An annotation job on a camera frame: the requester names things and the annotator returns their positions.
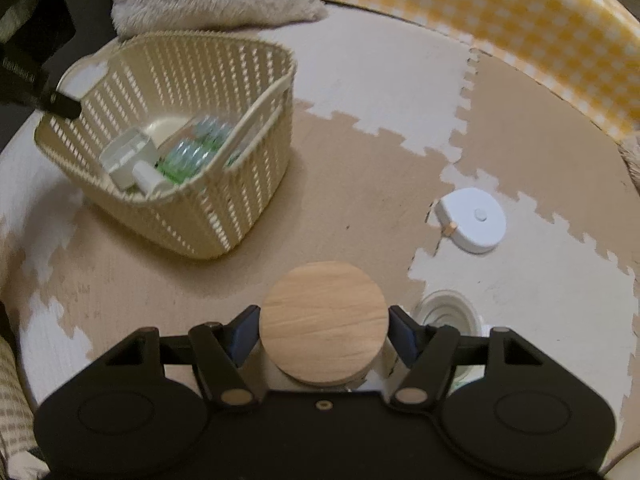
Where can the clear plastic packet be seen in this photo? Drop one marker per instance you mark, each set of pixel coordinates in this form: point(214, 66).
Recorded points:
point(197, 152)

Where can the printed cushion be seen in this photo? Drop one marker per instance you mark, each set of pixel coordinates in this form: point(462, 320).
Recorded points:
point(12, 410)

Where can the white plastic device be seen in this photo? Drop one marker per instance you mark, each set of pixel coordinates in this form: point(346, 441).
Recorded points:
point(127, 157)

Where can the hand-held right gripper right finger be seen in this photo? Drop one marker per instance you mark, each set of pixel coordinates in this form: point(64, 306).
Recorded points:
point(402, 337)

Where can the yellow checked bed sheet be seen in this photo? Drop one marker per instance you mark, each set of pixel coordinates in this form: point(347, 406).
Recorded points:
point(525, 35)

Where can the white tape measure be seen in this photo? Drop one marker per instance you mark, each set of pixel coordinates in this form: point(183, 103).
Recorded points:
point(475, 220)

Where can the jar with wooden lid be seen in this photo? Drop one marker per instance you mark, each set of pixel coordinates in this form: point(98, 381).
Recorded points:
point(325, 320)

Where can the cream plastic basket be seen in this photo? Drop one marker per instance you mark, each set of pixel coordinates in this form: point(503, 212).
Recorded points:
point(225, 210)

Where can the foam puzzle floor mats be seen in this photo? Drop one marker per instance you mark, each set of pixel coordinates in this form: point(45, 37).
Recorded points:
point(350, 185)

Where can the white round plastic cap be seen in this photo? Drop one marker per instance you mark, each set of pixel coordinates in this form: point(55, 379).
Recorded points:
point(447, 310)

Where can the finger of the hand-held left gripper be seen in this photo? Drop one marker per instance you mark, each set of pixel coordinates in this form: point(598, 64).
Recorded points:
point(65, 106)

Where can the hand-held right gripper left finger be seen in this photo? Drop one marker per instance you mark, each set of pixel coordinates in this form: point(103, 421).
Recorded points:
point(245, 337)

